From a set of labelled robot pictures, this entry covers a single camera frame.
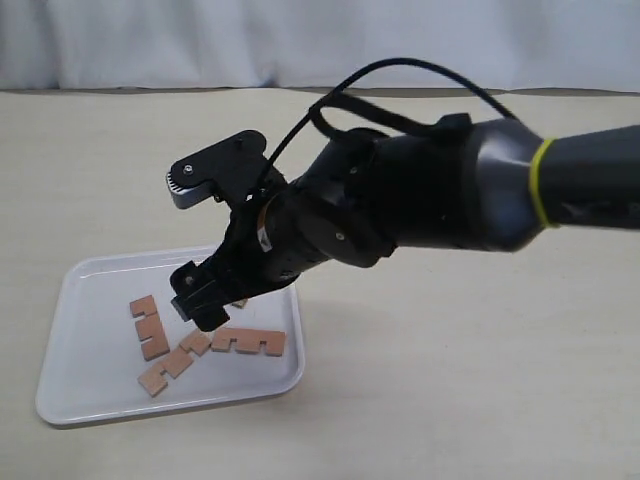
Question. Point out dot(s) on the notched wooden bar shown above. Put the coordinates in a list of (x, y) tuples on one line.
[(175, 363), (240, 303), (149, 328), (249, 341)]

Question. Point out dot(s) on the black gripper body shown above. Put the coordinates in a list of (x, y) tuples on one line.
[(264, 249)]

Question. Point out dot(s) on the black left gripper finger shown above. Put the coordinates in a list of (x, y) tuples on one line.
[(193, 285)]

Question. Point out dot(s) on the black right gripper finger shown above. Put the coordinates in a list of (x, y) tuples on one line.
[(209, 316)]

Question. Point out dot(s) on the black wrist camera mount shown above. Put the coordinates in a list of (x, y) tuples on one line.
[(225, 171)]

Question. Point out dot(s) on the white backdrop cloth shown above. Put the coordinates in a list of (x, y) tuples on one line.
[(505, 45)]

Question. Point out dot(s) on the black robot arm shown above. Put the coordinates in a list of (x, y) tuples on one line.
[(490, 186)]

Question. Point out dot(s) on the white plastic tray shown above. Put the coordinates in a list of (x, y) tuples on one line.
[(94, 358)]

